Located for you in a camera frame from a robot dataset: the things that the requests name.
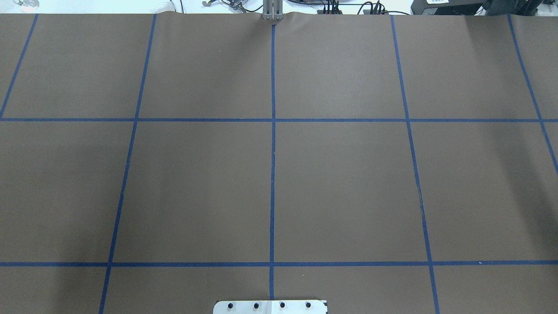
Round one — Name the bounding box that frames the brown paper table mat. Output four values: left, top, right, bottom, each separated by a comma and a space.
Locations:
1, 12, 557, 314

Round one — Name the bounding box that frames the black computer case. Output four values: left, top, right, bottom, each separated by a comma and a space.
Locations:
411, 0, 486, 16

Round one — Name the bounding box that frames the clear plastic wrapper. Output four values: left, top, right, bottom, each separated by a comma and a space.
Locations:
13, 0, 40, 13

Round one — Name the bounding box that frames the aluminium frame post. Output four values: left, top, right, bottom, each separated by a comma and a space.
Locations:
262, 0, 284, 20

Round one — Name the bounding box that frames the white pedestal column with base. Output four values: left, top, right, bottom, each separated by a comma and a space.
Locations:
213, 300, 328, 314

